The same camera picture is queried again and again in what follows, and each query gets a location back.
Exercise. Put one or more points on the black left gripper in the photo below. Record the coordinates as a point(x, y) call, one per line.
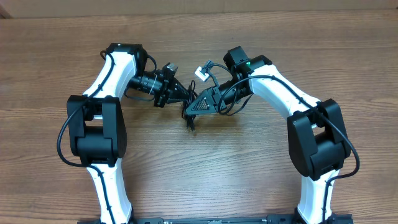
point(168, 88)

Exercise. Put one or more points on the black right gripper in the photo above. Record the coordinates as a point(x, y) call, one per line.
point(213, 100)

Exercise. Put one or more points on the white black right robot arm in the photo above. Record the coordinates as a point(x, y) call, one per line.
point(318, 143)

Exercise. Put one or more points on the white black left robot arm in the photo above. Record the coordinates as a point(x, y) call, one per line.
point(94, 134)

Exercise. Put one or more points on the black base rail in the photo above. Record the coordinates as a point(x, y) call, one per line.
point(270, 219)

